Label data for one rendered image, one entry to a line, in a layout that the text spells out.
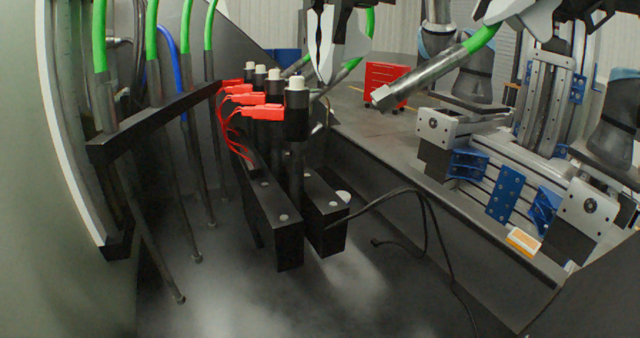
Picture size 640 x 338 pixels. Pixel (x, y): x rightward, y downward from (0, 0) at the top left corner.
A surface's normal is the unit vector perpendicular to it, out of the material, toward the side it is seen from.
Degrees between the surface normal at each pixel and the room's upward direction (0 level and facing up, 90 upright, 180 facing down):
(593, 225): 90
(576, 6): 103
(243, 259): 0
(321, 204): 0
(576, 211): 90
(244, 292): 0
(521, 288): 90
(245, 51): 90
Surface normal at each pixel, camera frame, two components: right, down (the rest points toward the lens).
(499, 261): -0.89, 0.17
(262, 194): 0.04, -0.90
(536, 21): -0.14, 0.59
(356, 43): 0.45, 0.45
